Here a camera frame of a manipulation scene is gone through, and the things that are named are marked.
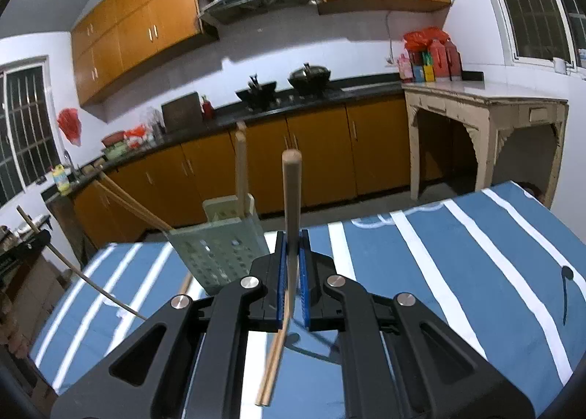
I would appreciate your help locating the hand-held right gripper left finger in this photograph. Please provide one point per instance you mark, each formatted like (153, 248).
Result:
(280, 281)

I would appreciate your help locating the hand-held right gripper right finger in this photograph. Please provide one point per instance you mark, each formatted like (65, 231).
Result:
(304, 281)

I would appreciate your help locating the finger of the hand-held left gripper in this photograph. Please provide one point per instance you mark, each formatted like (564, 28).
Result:
(39, 245)

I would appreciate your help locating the green perforated chopstick holder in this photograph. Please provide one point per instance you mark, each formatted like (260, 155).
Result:
(215, 245)

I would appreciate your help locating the black wok with utensils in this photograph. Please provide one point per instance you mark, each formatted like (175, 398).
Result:
(256, 96)

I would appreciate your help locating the white cloth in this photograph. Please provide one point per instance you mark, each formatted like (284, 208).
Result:
(39, 222)

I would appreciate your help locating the cardboard box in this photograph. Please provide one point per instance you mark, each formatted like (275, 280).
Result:
(41, 291)

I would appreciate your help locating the yellow detergent bottle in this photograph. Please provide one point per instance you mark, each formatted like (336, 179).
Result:
(61, 179)

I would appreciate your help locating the metal faucet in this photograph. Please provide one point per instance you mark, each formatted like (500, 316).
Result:
(68, 163)

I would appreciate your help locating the hanging red plastic bag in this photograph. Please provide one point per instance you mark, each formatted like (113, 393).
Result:
(68, 124)

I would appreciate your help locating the row of wooden base cabinets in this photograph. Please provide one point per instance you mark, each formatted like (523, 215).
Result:
(320, 153)

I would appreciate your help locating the red basin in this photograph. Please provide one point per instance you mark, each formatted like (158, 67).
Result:
(113, 138)

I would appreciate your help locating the blue white striped tablecloth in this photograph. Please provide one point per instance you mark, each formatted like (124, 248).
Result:
(435, 286)

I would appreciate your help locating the red and white plastic bag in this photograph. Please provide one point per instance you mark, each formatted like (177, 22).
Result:
(136, 135)

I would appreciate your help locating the steel cup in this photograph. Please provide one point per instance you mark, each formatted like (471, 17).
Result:
(159, 130)

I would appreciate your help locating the clear plastic bag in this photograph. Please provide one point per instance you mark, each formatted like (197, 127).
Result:
(154, 116)

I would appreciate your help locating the small red bottle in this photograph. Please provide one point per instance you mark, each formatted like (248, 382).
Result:
(208, 110)

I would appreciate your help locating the dark wooden cutting board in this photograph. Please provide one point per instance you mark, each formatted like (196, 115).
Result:
(183, 112)

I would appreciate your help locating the black kitchen countertop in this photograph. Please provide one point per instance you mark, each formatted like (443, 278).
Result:
(366, 88)

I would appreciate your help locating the black wok with lid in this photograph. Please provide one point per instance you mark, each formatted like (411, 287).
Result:
(309, 78)

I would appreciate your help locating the pink bottle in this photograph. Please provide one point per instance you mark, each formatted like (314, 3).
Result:
(405, 69)

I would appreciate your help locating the blue box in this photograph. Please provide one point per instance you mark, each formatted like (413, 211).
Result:
(418, 73)

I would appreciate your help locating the yellow box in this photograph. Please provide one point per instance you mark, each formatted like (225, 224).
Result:
(429, 74)

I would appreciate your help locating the cream wooden side table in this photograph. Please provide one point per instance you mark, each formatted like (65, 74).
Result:
(480, 101)

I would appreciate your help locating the green bottle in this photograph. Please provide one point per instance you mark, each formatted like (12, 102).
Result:
(426, 58)

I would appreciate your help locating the large red oil bottle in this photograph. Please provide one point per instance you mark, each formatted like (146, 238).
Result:
(438, 62)
(454, 60)

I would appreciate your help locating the red bag over bottles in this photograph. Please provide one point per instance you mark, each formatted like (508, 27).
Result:
(423, 37)

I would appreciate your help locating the white cup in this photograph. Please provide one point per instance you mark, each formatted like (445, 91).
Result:
(559, 66)

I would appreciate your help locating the clear bottle on windowsill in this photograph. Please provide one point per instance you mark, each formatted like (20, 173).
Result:
(582, 58)

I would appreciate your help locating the barred window with white frame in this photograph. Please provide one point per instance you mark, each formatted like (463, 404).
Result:
(526, 2)
(27, 126)

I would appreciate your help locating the row of wooden wall cabinets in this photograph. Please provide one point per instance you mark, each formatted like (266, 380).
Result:
(137, 30)

